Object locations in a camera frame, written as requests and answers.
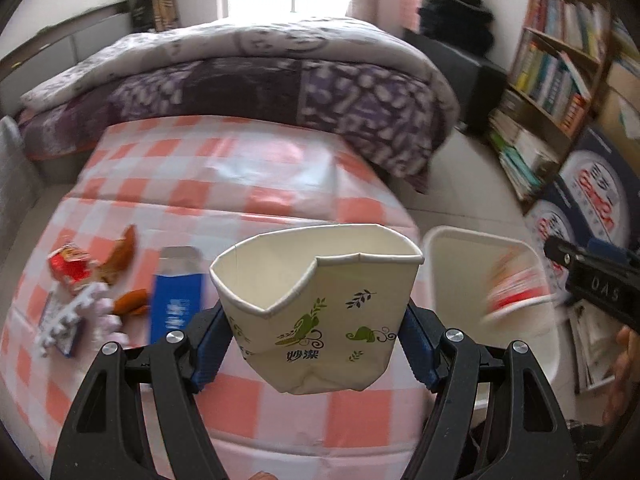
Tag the red snack wrapper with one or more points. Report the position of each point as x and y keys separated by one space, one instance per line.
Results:
x=70 y=267

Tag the wooden bookshelf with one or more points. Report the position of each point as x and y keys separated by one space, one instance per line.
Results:
x=542 y=125

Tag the purple white quilt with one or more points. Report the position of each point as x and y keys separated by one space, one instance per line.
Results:
x=280 y=75

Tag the small navy printed box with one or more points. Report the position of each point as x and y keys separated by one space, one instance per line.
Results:
x=550 y=232

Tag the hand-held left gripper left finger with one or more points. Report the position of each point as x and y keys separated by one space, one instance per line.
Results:
x=210 y=347

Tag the person's right hand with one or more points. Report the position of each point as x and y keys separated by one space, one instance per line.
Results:
x=625 y=365

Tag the row of upright books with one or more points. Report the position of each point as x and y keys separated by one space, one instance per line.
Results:
x=570 y=20
x=550 y=85

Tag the white plastic bin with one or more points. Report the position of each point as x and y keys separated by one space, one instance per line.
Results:
x=460 y=270

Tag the small blue white packet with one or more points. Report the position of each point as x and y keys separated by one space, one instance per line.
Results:
x=67 y=342

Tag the white paper cup green print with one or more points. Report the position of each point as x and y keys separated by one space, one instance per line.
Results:
x=320 y=310

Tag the silver grey bag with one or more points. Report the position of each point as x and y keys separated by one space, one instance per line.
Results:
x=17 y=180

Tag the black cabinet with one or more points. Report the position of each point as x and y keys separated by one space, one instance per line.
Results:
x=460 y=85

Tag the blue paper carton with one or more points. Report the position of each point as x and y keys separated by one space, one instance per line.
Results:
x=177 y=300

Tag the large navy printed box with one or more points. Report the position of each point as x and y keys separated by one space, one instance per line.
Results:
x=600 y=195

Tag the brown cardboard box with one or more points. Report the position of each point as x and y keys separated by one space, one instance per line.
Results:
x=622 y=105

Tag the white storage unit with papers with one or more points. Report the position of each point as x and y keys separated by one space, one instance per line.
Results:
x=592 y=345

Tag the grey bed headboard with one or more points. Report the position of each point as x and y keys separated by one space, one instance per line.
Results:
x=65 y=45

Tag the small orange peel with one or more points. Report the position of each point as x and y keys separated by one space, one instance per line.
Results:
x=131 y=302

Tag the red white snack packet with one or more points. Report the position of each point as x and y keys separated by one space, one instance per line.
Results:
x=515 y=290

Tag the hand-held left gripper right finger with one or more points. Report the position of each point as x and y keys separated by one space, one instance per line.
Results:
x=417 y=347

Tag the pile of black clothes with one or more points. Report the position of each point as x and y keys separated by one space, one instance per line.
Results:
x=457 y=20

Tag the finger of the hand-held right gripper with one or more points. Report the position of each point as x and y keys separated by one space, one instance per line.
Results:
x=560 y=252

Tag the orange white checkered tablecloth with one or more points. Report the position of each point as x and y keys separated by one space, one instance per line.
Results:
x=200 y=185

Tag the stack of flat books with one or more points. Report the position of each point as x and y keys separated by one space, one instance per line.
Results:
x=520 y=160

